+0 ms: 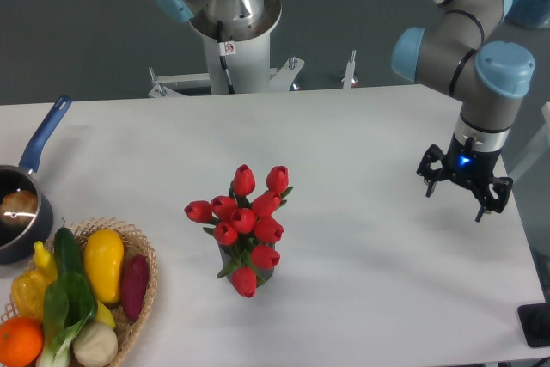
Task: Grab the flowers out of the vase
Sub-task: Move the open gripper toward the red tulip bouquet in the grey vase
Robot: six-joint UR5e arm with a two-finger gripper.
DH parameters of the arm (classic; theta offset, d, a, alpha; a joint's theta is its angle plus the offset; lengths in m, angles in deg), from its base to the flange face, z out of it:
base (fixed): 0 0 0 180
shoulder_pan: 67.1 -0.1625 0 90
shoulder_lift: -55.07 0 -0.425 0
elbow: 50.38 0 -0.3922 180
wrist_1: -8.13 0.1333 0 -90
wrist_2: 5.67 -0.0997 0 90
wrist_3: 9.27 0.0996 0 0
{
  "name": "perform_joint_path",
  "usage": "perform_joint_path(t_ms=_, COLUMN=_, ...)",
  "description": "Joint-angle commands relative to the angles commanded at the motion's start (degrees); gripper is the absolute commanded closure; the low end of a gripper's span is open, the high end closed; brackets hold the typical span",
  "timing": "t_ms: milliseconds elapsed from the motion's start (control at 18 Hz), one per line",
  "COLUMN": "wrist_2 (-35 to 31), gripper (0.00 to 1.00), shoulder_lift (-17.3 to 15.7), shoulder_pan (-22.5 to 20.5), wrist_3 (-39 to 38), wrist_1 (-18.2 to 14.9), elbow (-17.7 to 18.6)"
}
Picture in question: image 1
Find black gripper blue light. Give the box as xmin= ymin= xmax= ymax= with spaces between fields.
xmin=416 ymin=137 xmax=513 ymax=223

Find red tulip bouquet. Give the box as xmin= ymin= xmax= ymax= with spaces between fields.
xmin=184 ymin=164 xmax=293 ymax=298

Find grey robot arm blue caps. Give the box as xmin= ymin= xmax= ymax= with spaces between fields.
xmin=391 ymin=0 xmax=535 ymax=217

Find dark grey ribbed vase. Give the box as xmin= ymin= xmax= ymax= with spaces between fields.
xmin=217 ymin=245 xmax=274 ymax=286

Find black device at edge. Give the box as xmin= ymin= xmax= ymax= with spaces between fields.
xmin=517 ymin=303 xmax=549 ymax=348

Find woven wicker basket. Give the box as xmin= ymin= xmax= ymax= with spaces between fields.
xmin=1 ymin=218 xmax=157 ymax=366

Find purple sweet potato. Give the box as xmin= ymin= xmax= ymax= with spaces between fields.
xmin=120 ymin=254 xmax=150 ymax=321

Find yellow squash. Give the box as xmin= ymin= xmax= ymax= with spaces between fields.
xmin=83 ymin=229 xmax=125 ymax=304

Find yellow banana tip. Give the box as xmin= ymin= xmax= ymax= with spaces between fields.
xmin=94 ymin=301 xmax=116 ymax=329

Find green cucumber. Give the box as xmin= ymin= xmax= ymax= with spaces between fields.
xmin=54 ymin=227 xmax=86 ymax=277

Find green bok choy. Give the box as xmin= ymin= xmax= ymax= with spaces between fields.
xmin=37 ymin=271 xmax=97 ymax=366

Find small yellow pepper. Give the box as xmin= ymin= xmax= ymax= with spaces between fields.
xmin=34 ymin=241 xmax=58 ymax=281

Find browned patty in pan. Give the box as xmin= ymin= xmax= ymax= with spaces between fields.
xmin=1 ymin=190 xmax=38 ymax=227

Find yellow bell pepper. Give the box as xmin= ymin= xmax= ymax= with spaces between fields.
xmin=11 ymin=270 xmax=50 ymax=322

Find orange fruit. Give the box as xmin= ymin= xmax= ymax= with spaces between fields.
xmin=1 ymin=316 xmax=44 ymax=366

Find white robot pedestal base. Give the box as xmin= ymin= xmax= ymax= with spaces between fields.
xmin=145 ymin=0 xmax=358 ymax=99

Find blue handled saucepan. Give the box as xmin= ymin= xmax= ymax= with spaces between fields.
xmin=1 ymin=95 xmax=72 ymax=265

